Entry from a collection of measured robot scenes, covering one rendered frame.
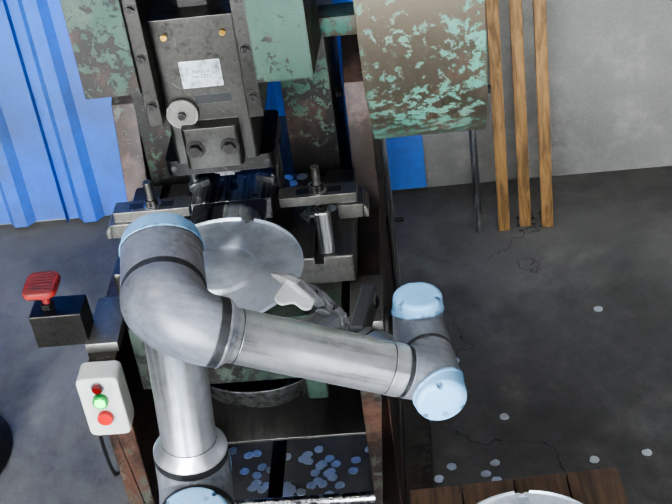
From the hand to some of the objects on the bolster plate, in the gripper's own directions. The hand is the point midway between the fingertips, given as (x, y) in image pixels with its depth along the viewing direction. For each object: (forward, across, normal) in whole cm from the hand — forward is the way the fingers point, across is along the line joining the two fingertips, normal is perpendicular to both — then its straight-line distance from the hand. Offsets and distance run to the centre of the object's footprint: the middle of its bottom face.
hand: (281, 298), depth 209 cm
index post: (+8, +7, +22) cm, 24 cm away
